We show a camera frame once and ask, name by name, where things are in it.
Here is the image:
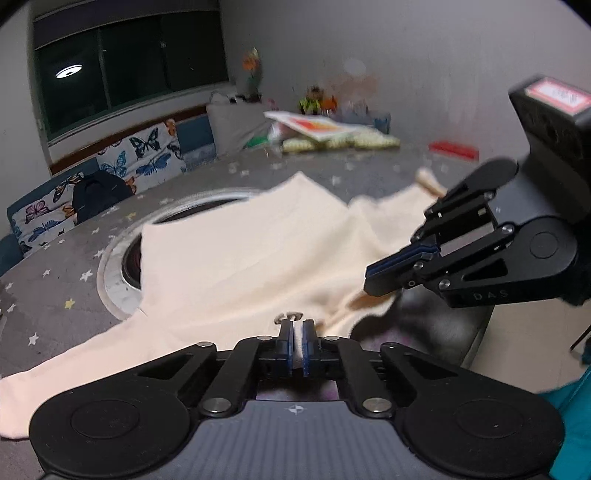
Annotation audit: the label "orange artificial flower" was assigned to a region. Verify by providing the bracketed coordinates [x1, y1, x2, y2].
[242, 48, 265, 100]

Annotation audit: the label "red box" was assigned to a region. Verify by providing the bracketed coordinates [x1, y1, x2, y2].
[428, 140, 480, 162]

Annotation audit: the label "yellow-green packets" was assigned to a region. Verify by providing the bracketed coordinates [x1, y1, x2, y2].
[281, 133, 400, 154]

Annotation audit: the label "person's teal clothing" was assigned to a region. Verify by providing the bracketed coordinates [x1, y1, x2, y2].
[537, 368, 591, 480]

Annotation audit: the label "cream garment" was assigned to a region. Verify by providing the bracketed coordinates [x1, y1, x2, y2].
[0, 170, 450, 441]

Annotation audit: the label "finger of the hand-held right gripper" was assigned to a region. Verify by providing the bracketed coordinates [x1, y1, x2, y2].
[363, 223, 537, 309]
[367, 158, 521, 274]

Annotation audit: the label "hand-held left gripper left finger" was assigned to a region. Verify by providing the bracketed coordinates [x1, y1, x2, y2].
[133, 319, 296, 418]

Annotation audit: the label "dark window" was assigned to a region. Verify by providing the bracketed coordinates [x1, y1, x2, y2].
[31, 9, 232, 145]

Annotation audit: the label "white and orange book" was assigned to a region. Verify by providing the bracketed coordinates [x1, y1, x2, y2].
[263, 110, 362, 142]

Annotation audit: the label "blue bench cushion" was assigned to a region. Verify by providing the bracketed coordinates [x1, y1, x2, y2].
[177, 115, 218, 162]

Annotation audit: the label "white cushion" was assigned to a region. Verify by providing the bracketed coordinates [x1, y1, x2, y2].
[205, 98, 283, 158]

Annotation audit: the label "round metal table ring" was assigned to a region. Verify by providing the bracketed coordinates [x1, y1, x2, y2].
[97, 187, 269, 321]

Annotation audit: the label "black backpack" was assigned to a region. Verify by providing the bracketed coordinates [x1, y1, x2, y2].
[71, 171, 136, 225]

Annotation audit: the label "yellow toy figure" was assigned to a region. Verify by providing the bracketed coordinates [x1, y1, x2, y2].
[298, 85, 339, 116]

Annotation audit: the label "butterfly print cushion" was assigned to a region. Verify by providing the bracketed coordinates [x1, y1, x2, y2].
[6, 172, 86, 257]
[96, 118, 188, 193]

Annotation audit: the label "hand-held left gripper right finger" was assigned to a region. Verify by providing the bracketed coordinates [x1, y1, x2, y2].
[302, 318, 463, 416]

